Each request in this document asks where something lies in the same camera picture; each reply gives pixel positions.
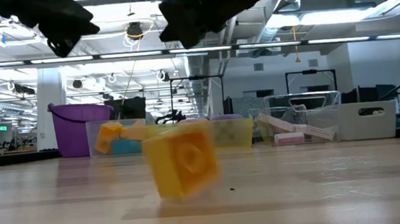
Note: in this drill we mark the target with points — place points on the blue toy brick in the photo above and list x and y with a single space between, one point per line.
127 147

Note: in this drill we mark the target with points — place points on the small yellow toy brick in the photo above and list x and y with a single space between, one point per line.
182 160

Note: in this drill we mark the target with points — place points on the black ceiling device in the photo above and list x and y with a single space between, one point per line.
134 30

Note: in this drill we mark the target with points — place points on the black background monitor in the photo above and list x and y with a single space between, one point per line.
130 109

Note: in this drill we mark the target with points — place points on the grey plastic bin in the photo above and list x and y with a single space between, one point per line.
368 126

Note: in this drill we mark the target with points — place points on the black background equipment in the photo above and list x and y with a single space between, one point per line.
171 117

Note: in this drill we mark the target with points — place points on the long ceiling light strip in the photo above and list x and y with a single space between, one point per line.
126 54

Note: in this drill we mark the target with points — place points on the yellow plastic bin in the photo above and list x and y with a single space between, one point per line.
234 134

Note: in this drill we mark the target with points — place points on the small clear plastic bin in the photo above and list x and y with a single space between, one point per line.
114 125

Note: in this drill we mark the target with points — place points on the pale playing card box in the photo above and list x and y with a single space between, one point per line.
289 138

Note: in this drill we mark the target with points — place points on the wide black background frame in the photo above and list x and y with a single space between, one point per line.
197 78

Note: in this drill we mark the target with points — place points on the white building column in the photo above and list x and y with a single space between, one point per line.
51 88

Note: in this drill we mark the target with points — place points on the narrow black background frame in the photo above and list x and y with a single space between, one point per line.
309 72

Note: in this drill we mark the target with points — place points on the purple plastic bucket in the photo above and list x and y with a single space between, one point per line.
74 130

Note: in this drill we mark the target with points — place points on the large clear plastic bin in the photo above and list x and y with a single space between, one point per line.
304 99

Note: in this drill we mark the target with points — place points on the row of black monitors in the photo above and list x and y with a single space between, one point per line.
369 93

